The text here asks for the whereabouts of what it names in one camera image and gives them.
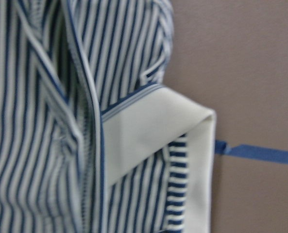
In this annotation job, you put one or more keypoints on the navy white striped polo shirt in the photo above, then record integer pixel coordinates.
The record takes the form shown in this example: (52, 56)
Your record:
(91, 141)

